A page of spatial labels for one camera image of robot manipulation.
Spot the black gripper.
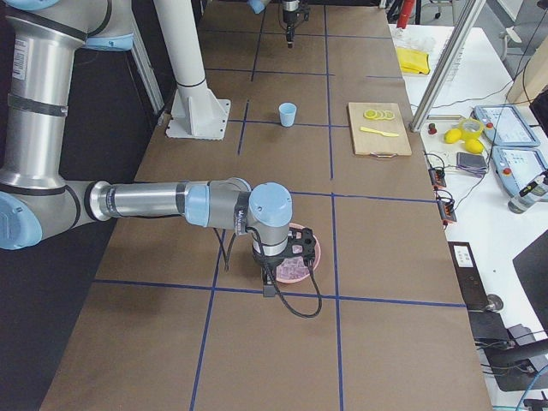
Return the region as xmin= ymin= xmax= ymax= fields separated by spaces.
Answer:
xmin=253 ymin=250 xmax=308 ymax=298
xmin=283 ymin=9 xmax=299 ymax=48

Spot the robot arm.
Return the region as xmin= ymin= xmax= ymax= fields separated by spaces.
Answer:
xmin=1 ymin=1 xmax=316 ymax=296
xmin=247 ymin=0 xmax=301 ymax=49

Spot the pink bowl of ice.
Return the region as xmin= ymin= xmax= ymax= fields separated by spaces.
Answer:
xmin=276 ymin=235 xmax=321 ymax=283

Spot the blue plastic cup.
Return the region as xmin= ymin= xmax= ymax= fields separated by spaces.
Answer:
xmin=278 ymin=102 xmax=297 ymax=128

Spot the lemon slices row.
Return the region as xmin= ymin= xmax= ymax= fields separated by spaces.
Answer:
xmin=363 ymin=110 xmax=396 ymax=121

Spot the yellow plastic knife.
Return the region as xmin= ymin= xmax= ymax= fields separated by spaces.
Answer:
xmin=360 ymin=127 xmax=400 ymax=138

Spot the white pole with base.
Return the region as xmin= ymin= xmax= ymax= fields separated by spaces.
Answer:
xmin=154 ymin=0 xmax=231 ymax=140

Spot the yellow cloth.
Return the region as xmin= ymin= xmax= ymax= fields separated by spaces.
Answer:
xmin=396 ymin=47 xmax=431 ymax=75

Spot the wooden cutting board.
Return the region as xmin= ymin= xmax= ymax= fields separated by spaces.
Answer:
xmin=348 ymin=102 xmax=412 ymax=158

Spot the whole yellow lemon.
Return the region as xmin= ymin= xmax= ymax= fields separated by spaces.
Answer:
xmin=464 ymin=139 xmax=485 ymax=155
xmin=444 ymin=128 xmax=462 ymax=144

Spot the yellow tape roll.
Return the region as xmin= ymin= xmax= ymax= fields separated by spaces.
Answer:
xmin=458 ymin=118 xmax=484 ymax=141

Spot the black power strip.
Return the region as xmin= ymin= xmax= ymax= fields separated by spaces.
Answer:
xmin=448 ymin=241 xmax=503 ymax=313

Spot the grey folded cloth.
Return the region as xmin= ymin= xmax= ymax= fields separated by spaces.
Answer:
xmin=456 ymin=152 xmax=488 ymax=176

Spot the upper teach pendant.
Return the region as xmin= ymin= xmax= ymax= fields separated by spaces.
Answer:
xmin=472 ymin=104 xmax=540 ymax=147

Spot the teach pendant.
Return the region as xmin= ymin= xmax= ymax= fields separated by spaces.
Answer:
xmin=472 ymin=104 xmax=540 ymax=147
xmin=491 ymin=146 xmax=547 ymax=197

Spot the black monitor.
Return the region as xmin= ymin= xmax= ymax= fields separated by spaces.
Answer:
xmin=513 ymin=231 xmax=548 ymax=329

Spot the lower teach pendant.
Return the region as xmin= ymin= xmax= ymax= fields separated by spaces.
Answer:
xmin=491 ymin=146 xmax=547 ymax=197

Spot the clear water bottle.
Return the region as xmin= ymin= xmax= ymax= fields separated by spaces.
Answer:
xmin=507 ymin=170 xmax=547 ymax=214

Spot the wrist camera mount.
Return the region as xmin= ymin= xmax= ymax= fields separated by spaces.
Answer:
xmin=288 ymin=227 xmax=317 ymax=260

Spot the aluminium frame post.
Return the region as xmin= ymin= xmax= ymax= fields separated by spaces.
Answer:
xmin=409 ymin=0 xmax=486 ymax=132

